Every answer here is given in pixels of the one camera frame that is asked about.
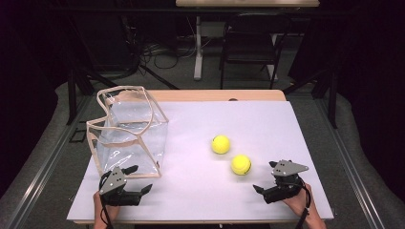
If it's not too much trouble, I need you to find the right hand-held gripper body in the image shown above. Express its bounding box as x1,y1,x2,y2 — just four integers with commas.
263,159,309,205

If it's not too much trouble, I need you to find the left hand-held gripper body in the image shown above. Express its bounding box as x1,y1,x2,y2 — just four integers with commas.
98,165,142,207

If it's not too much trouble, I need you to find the clear plastic bag beige trim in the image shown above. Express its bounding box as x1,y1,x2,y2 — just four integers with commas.
85,85,170,179

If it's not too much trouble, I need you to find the yellow tennis ball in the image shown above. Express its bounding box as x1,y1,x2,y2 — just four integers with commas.
211,135,231,156
230,154,252,177

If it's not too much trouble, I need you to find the person's right hand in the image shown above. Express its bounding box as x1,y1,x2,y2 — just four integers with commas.
281,183,315,221

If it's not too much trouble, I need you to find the person's left hand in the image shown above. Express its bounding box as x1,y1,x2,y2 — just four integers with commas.
92,191,121,221

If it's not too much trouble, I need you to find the white table mat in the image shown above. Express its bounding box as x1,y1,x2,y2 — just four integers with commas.
66,100,334,221

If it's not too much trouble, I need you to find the black metal stand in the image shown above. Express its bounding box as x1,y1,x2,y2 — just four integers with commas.
65,65,111,126
282,66,339,130

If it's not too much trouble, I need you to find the black slanted pole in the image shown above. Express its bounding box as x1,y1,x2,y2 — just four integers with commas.
139,64,180,91

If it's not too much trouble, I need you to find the black chair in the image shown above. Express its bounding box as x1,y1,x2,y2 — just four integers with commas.
219,12,292,91

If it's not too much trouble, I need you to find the desk with white legs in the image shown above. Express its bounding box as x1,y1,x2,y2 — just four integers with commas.
175,0,320,82

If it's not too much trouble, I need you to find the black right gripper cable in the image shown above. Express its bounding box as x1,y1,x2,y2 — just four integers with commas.
294,177,313,229

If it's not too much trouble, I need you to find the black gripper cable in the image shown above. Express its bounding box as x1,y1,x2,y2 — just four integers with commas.
294,177,313,229
98,173,115,229

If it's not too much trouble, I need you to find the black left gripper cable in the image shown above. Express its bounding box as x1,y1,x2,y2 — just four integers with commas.
98,173,115,229

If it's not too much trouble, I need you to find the aluminium floor rail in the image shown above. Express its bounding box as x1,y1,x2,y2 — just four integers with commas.
5,94,94,229
313,96,387,229

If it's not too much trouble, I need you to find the bundle of floor cables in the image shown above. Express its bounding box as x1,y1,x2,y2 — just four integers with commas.
139,39,199,70

